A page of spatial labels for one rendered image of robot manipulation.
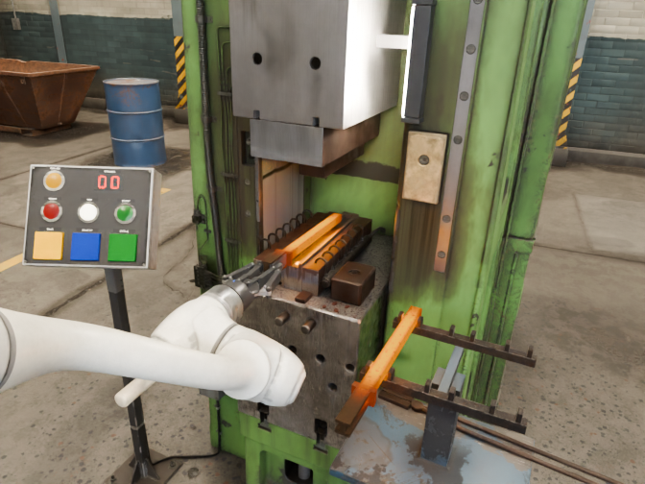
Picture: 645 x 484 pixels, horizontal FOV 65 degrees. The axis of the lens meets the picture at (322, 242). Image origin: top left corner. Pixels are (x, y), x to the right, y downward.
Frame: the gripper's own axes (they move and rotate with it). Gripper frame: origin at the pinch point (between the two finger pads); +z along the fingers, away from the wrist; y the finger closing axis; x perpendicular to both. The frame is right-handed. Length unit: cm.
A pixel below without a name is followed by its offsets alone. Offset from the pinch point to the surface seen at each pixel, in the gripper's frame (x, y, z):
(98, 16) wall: 36, -633, 551
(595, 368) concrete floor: -105, 100, 152
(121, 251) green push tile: -3.6, -43.7, -7.0
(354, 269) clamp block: -6.1, 14.8, 17.3
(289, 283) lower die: -10.9, -1.1, 9.7
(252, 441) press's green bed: -68, -11, 4
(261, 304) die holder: -15.8, -6.4, 3.6
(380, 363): -5.8, 34.1, -18.0
